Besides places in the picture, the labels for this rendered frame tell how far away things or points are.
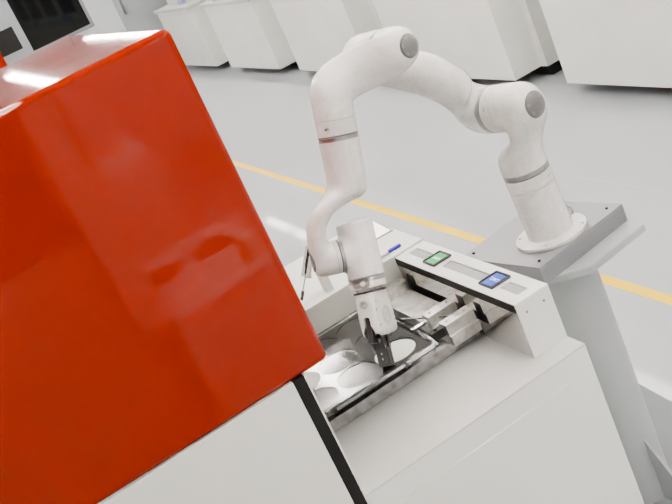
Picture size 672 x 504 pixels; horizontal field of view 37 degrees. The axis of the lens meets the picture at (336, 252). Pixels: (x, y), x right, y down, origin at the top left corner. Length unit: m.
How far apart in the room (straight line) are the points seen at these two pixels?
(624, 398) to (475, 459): 0.77
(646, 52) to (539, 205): 3.35
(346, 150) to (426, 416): 0.60
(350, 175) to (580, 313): 0.80
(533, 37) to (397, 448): 5.13
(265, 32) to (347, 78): 8.65
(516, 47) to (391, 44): 4.79
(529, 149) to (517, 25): 4.49
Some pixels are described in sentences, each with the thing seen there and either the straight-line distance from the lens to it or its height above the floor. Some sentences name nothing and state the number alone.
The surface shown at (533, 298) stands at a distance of 2.20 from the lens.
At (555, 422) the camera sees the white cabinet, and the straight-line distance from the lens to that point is 2.24.
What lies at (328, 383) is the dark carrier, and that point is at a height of 0.90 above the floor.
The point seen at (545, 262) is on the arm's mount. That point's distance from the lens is 2.51.
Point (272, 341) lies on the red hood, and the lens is 1.64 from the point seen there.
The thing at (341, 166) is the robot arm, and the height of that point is 1.35.
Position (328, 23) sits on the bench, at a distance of 9.20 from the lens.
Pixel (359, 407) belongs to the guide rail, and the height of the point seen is 0.84.
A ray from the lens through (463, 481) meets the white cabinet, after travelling 2.16.
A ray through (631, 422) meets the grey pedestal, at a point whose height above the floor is 0.29.
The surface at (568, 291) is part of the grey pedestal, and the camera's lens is 2.64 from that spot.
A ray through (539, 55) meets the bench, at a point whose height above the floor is 0.16.
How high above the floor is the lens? 1.96
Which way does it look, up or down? 21 degrees down
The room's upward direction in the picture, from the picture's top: 25 degrees counter-clockwise
